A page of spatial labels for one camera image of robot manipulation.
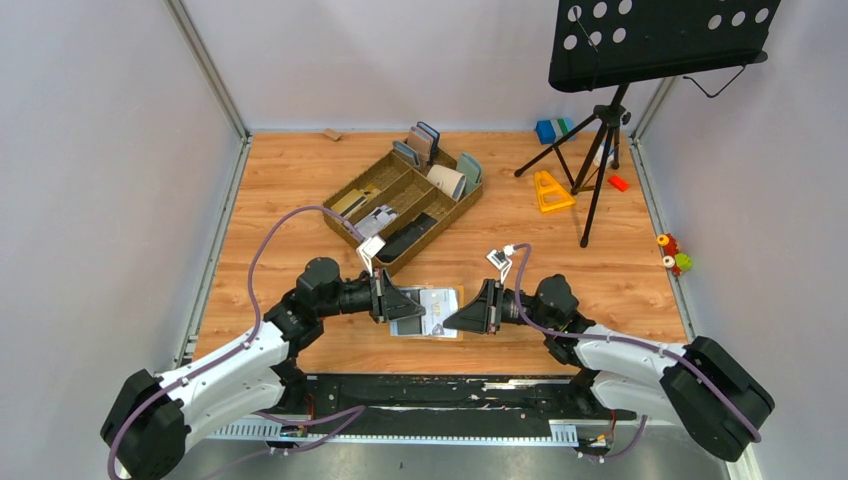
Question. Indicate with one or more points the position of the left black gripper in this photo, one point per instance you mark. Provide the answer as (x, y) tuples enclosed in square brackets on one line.
[(398, 305)]

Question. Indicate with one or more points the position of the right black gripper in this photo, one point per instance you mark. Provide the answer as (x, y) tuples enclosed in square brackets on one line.
[(483, 314)]

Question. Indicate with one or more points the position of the yellow leather card holder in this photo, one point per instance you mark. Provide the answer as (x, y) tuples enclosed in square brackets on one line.
[(410, 328)]

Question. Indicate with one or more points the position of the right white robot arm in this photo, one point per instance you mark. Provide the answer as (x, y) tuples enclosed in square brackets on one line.
[(698, 386)]

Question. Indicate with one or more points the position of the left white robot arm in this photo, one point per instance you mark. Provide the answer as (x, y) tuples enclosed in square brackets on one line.
[(157, 418)]

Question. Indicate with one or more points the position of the white black cards in tray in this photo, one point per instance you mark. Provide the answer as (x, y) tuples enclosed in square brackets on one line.
[(376, 220)]

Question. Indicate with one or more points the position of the gold cards in tray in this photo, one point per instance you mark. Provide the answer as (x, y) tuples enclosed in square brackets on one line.
[(350, 202)]

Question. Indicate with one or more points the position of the beige card holder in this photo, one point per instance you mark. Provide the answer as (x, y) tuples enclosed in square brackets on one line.
[(449, 181)]

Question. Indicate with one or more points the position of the teal card holder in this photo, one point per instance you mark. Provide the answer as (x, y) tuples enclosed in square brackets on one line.
[(472, 171)]

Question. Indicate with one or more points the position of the blue card holders upright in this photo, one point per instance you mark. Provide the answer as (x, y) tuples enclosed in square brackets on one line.
[(420, 146)]

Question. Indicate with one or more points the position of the woven compartment tray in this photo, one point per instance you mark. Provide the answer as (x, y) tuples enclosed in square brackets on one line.
[(395, 183)]

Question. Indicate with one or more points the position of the yellow triangular toy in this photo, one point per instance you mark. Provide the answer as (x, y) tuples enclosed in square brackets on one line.
[(550, 194)]

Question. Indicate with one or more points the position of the small wooden block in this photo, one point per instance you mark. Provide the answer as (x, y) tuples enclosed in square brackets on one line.
[(332, 134)]

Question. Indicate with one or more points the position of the small red brick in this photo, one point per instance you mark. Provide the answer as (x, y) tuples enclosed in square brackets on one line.
[(618, 183)]

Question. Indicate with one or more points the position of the blue green block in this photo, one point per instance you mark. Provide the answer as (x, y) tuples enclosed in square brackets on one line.
[(551, 130)]

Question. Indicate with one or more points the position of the colourful toy car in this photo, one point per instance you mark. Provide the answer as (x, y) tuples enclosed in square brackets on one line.
[(673, 258)]

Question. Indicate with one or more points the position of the black music stand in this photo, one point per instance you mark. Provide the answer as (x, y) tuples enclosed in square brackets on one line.
[(600, 44)]

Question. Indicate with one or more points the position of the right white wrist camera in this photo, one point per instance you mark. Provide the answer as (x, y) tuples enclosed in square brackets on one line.
[(501, 260)]

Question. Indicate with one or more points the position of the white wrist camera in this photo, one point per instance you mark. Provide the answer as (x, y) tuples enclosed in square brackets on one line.
[(368, 250), (501, 260)]

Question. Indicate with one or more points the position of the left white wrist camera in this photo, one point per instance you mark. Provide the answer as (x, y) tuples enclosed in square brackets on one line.
[(368, 250)]

